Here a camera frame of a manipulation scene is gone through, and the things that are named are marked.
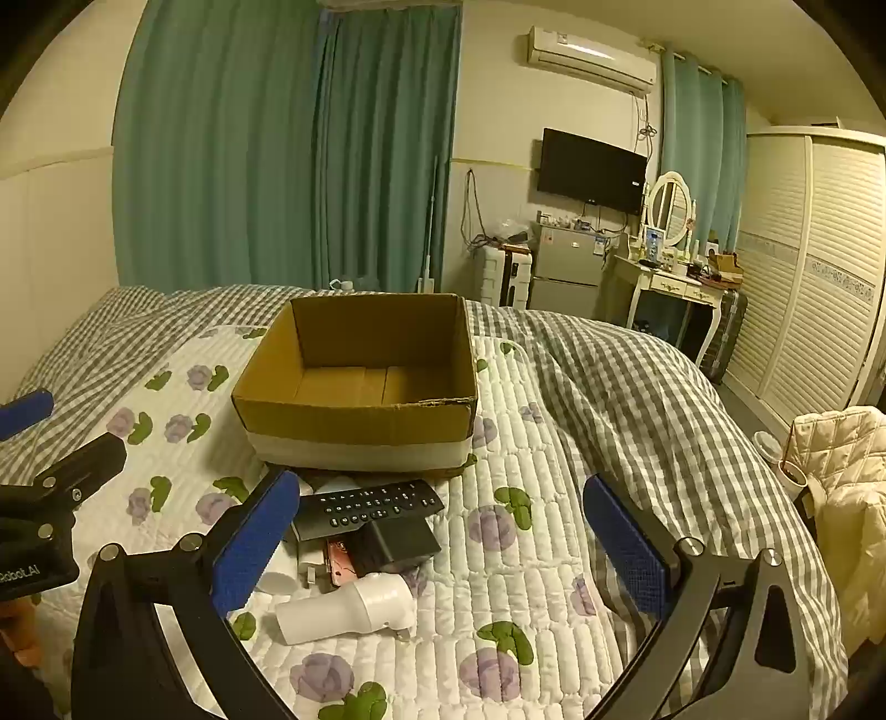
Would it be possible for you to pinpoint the white dressing table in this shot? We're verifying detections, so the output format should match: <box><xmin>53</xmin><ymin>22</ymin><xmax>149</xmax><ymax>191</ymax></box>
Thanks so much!
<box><xmin>597</xmin><ymin>255</ymin><xmax>724</xmax><ymax>368</ymax></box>

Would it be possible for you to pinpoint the grey checkered duvet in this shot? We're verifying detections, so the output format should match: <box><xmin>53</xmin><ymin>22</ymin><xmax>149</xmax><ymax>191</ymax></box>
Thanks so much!
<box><xmin>2</xmin><ymin>285</ymin><xmax>848</xmax><ymax>718</ymax></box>

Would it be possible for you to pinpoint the black power adapter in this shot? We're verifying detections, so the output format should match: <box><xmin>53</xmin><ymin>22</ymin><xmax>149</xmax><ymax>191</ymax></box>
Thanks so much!
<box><xmin>342</xmin><ymin>516</ymin><xmax>440</xmax><ymax>576</ymax></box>

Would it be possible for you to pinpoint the green curtain left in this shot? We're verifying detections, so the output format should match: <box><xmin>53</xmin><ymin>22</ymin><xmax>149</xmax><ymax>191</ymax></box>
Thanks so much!
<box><xmin>112</xmin><ymin>2</ymin><xmax>462</xmax><ymax>292</ymax></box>

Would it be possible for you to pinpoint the silver mini fridge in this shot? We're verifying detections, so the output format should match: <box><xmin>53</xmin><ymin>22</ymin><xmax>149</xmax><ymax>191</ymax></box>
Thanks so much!
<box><xmin>529</xmin><ymin>225</ymin><xmax>608</xmax><ymax>318</ymax></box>

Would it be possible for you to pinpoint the black remote control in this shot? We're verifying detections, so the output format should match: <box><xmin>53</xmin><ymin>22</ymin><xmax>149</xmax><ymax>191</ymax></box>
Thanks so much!
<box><xmin>293</xmin><ymin>480</ymin><xmax>443</xmax><ymax>542</ymax></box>

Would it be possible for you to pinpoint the black wall television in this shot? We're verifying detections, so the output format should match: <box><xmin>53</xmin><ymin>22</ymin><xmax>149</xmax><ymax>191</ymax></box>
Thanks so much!
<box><xmin>538</xmin><ymin>127</ymin><xmax>647</xmax><ymax>216</ymax></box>

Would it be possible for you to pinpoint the white louvered wardrobe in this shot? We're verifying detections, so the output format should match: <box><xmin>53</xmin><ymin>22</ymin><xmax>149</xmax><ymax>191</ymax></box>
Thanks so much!
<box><xmin>725</xmin><ymin>126</ymin><xmax>884</xmax><ymax>428</ymax></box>

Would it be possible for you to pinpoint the white floral quilt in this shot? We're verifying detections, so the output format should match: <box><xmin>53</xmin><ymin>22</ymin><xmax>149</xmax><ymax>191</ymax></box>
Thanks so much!
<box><xmin>24</xmin><ymin>309</ymin><xmax>629</xmax><ymax>718</ymax></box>

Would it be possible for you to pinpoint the open cardboard box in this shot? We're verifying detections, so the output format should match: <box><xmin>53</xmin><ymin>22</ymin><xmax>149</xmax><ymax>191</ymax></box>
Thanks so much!
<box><xmin>231</xmin><ymin>292</ymin><xmax>477</xmax><ymax>476</ymax></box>

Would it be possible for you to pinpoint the white suitcase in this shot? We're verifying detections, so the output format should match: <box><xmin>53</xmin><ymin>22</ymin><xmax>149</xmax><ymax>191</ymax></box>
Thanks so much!
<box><xmin>473</xmin><ymin>244</ymin><xmax>533</xmax><ymax>309</ymax></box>

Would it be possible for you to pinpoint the oval vanity mirror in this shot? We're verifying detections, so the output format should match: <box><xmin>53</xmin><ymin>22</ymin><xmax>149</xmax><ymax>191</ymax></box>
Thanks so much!
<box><xmin>641</xmin><ymin>171</ymin><xmax>697</xmax><ymax>248</ymax></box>

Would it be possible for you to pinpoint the green curtain right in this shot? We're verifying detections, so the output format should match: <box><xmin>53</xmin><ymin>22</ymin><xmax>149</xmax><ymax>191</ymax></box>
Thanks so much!
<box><xmin>660</xmin><ymin>48</ymin><xmax>746</xmax><ymax>252</ymax></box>

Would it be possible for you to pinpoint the pink pin brush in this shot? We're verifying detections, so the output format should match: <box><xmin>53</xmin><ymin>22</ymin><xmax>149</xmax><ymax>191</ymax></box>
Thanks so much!
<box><xmin>326</xmin><ymin>540</ymin><xmax>359</xmax><ymax>588</ymax></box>

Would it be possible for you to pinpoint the white air conditioner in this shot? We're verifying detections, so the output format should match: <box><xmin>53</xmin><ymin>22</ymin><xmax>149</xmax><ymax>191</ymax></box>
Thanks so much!
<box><xmin>527</xmin><ymin>25</ymin><xmax>658</xmax><ymax>96</ymax></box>

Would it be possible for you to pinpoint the green curtain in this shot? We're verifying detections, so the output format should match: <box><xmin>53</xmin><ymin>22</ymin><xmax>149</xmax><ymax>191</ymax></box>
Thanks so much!
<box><xmin>660</xmin><ymin>48</ymin><xmax>746</xmax><ymax>252</ymax></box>
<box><xmin>112</xmin><ymin>2</ymin><xmax>462</xmax><ymax>292</ymax></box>

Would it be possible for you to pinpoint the cream quilted jacket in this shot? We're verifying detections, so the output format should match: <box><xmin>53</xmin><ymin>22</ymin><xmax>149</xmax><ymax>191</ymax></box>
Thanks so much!
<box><xmin>782</xmin><ymin>407</ymin><xmax>884</xmax><ymax>654</ymax></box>

